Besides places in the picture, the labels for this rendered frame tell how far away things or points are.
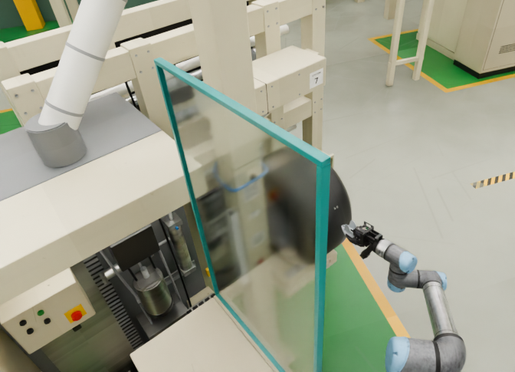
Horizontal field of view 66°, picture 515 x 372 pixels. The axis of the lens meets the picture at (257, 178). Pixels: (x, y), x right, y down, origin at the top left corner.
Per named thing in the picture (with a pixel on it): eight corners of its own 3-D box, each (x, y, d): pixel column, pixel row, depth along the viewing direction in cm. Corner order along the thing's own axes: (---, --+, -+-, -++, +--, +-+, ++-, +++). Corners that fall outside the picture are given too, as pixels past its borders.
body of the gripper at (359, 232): (363, 219, 171) (386, 232, 162) (363, 234, 176) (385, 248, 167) (351, 228, 168) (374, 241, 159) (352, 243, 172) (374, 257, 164)
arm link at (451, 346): (482, 368, 116) (445, 264, 159) (442, 363, 118) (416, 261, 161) (474, 394, 121) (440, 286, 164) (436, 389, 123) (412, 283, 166)
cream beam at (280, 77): (227, 133, 172) (223, 103, 163) (198, 113, 189) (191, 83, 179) (326, 86, 199) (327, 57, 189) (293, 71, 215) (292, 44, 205)
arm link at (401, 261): (405, 279, 153) (408, 262, 149) (382, 264, 161) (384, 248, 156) (417, 270, 157) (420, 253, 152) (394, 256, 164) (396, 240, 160)
